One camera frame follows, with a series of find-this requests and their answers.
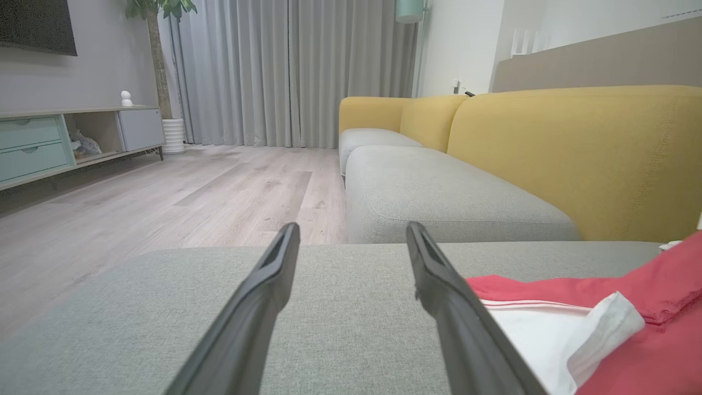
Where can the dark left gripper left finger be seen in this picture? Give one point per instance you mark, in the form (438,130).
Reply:
(241,329)

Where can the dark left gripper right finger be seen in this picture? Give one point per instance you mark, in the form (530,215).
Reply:
(471,340)

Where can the red white sports jersey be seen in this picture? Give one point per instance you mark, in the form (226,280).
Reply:
(658,351)

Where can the long grey sofa seat cushion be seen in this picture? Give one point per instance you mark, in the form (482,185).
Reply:
(439,192)

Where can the white ribbed plant pot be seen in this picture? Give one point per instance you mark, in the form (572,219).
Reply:
(174,136)

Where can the wide yellow sofa back cushion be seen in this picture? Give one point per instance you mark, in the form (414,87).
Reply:
(576,159)

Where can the medium yellow sofa back cushion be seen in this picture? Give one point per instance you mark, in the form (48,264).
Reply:
(433,120)

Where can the grey cabinet door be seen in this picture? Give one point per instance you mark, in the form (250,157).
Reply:
(141,129)

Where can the small grey sofa seat cushion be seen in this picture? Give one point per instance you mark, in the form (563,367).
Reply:
(373,137)

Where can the grey bundle in cabinet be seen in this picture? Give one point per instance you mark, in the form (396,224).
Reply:
(85,145)

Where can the small yellow sofa end cushion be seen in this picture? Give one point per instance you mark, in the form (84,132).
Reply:
(370,112)

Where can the small white figurine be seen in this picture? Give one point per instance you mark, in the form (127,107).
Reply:
(126,99)

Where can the wooden tv cabinet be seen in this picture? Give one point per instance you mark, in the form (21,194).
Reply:
(93,118)

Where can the grey pleated curtain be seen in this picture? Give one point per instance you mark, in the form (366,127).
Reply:
(285,71)

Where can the mint green cabinet drawer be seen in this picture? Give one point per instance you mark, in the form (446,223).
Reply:
(33,162)
(27,131)

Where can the indoor tree plant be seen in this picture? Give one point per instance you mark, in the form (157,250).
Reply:
(156,60)

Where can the beige partition panel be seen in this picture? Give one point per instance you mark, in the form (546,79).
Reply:
(603,63)

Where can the mint floor lamp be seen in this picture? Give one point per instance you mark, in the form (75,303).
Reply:
(409,10)

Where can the black wall television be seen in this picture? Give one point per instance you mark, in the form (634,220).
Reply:
(33,24)

